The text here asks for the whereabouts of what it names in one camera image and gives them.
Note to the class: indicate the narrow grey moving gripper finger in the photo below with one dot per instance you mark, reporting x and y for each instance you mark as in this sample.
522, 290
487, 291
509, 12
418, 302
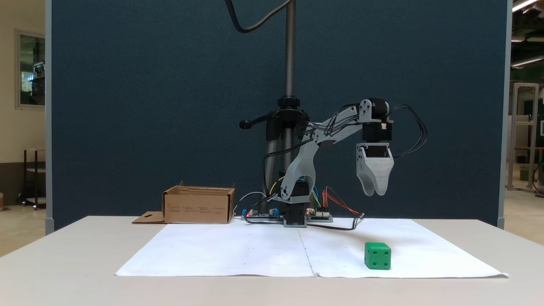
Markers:
364, 178

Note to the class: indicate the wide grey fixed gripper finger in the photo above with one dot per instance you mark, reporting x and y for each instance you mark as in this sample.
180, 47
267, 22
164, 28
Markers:
382, 174

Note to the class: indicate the green dice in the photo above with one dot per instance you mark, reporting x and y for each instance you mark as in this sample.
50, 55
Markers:
378, 256

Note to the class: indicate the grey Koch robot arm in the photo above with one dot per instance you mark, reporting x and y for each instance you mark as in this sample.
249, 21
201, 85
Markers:
301, 170

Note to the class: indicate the motor controller circuit board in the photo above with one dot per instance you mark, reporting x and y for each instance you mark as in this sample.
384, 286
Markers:
321, 217

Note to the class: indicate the white paper sheet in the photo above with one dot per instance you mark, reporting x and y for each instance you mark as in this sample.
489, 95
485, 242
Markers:
221, 250
416, 250

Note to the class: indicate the blue power converter board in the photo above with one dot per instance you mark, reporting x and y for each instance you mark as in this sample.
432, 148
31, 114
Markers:
261, 214

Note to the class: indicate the brown cardboard box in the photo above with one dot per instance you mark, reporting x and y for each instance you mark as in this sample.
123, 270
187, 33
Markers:
195, 210

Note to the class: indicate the dark blue partition panel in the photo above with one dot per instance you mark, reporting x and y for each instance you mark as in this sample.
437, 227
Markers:
127, 106

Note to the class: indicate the black metal cart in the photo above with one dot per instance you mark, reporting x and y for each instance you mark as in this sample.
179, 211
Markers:
25, 178

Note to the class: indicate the black camera tripod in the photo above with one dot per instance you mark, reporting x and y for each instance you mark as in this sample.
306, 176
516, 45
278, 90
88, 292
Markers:
290, 51

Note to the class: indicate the aluminium frame stand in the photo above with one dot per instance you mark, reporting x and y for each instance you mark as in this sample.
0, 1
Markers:
516, 127

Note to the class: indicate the framed wall window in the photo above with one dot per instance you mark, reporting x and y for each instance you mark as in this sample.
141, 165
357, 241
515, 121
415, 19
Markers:
32, 68

